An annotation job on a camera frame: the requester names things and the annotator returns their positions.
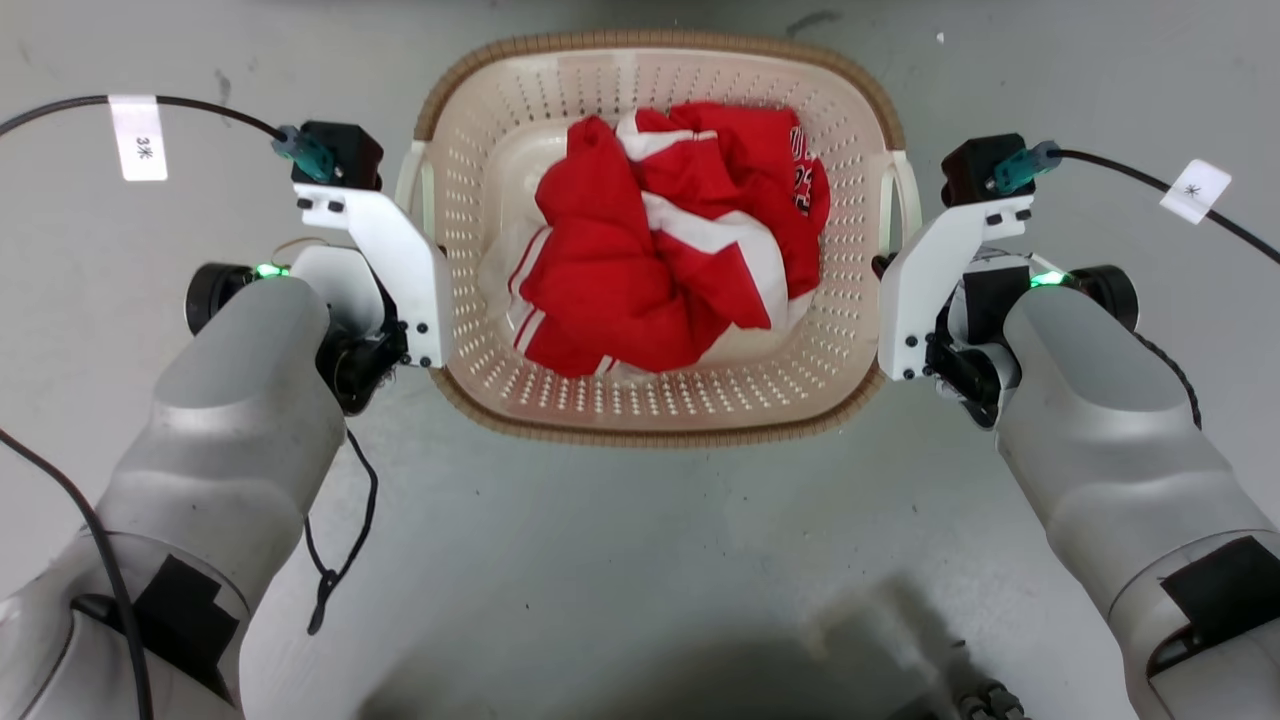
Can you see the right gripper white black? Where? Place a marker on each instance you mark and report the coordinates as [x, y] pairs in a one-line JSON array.
[[975, 330]]

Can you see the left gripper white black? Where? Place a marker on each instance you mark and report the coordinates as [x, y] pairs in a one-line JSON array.
[[360, 350]]

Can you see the beige perforated laundry basket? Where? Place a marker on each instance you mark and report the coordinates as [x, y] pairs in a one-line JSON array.
[[660, 400]]

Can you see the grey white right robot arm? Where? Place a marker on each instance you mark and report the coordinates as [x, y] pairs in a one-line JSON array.
[[1110, 430]]

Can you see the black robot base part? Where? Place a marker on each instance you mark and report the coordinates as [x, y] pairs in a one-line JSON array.
[[992, 702]]

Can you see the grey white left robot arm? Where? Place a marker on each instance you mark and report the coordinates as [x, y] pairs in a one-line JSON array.
[[235, 430]]

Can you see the red white jersey garment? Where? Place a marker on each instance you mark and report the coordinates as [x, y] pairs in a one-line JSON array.
[[620, 270]]

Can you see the white right camera bracket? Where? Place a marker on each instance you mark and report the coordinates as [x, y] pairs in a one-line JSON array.
[[930, 290]]

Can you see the white camera bracket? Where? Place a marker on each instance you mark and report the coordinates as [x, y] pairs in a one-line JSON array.
[[400, 260], [930, 290]]

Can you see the white left camera bracket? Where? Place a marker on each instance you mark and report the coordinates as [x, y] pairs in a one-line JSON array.
[[400, 260]]

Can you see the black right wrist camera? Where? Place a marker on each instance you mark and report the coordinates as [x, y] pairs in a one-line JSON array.
[[972, 168]]

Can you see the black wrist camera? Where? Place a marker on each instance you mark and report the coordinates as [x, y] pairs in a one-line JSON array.
[[350, 150], [972, 168]]

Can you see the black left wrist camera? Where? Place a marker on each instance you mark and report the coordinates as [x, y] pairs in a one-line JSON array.
[[350, 150]]

